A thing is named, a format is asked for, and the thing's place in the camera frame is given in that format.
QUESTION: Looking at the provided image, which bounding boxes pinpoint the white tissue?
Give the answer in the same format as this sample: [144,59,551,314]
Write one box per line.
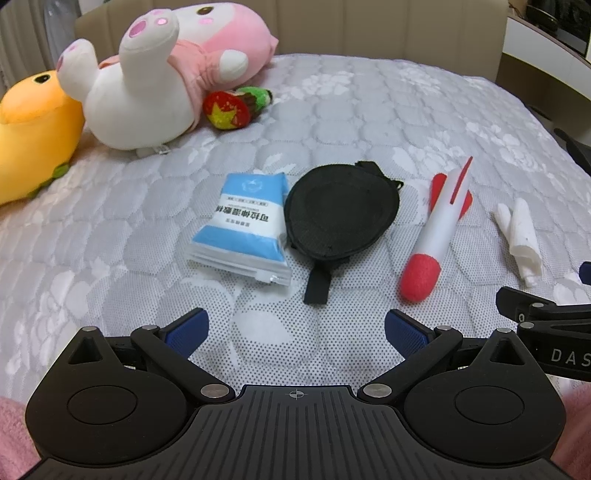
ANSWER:
[493,198,542,288]

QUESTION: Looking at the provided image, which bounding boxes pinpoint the strawberry plush toy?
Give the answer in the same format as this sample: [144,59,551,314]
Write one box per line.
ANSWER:
[202,85,274,131]

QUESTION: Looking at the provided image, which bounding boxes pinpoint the beige padded headboard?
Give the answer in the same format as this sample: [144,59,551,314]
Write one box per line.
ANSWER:
[74,0,509,84]

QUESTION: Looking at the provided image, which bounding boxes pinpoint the orange plush toy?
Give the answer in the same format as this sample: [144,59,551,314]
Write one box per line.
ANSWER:
[0,69,86,206]

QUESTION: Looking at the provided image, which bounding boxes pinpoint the blue and white packet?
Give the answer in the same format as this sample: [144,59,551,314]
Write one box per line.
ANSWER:
[187,172,293,288]

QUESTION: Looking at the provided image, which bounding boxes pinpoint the black chair base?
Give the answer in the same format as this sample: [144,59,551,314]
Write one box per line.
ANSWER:
[551,128,591,174]

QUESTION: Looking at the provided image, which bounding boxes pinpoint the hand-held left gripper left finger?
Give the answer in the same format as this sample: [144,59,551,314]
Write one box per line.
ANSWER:
[67,307,236,407]

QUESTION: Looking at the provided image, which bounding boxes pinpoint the pink and white plush rabbit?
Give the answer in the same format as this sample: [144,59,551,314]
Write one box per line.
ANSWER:
[58,0,280,158]

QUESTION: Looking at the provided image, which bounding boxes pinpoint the red and white foam rocket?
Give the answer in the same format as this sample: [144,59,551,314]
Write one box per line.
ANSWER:
[399,156,475,303]

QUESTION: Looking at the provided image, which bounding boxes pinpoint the black mesh pouch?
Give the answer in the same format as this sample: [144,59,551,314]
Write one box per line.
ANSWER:
[283,161,403,305]

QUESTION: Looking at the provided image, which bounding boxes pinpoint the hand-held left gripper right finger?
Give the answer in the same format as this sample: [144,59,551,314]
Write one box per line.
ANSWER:
[355,308,527,407]

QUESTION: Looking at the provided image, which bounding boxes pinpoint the white curtain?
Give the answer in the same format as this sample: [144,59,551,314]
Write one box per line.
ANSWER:
[0,0,77,93]

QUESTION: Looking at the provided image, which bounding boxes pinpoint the white bedside table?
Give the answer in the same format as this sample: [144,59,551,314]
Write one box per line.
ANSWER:
[501,0,591,100]

